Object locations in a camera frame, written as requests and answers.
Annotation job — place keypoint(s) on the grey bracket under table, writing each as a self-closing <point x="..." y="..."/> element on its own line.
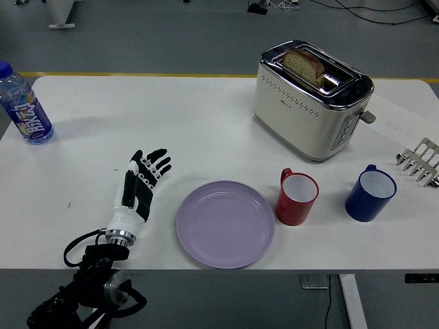
<point x="312" y="281"/>

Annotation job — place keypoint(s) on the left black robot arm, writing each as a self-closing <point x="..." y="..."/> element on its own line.
<point x="92" y="284"/>

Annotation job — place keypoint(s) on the black table control panel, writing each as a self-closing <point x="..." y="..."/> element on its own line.
<point x="421" y="278"/>

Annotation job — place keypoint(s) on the lilac round plate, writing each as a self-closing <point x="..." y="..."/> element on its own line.
<point x="225" y="224"/>

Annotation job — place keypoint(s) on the blue mug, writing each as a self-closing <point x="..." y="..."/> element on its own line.
<point x="368" y="197"/>

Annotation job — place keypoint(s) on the red mug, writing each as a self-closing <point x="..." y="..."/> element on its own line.
<point x="295" y="200"/>

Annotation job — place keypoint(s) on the metal toast rack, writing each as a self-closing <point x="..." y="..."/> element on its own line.
<point x="420" y="161"/>

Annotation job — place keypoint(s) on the white furniture foot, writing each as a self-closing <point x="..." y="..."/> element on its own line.
<point x="60" y="13"/>

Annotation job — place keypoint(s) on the cream and chrome toaster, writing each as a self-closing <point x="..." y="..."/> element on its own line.
<point x="308" y="113"/>

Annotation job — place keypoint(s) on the slice of bread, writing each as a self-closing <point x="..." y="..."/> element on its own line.
<point x="303" y="65"/>

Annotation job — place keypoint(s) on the yellow floor tape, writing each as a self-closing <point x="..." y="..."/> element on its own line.
<point x="137" y="74"/>

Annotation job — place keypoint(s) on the blue labelled drink bottle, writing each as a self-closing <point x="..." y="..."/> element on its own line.
<point x="24" y="106"/>

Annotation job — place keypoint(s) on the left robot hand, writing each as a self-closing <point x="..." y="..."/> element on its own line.
<point x="140" y="195"/>

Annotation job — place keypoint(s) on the black device on floor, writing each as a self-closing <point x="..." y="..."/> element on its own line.
<point x="257" y="8"/>

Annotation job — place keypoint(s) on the white paper sheet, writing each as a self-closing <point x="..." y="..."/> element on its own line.
<point x="394" y="120"/>

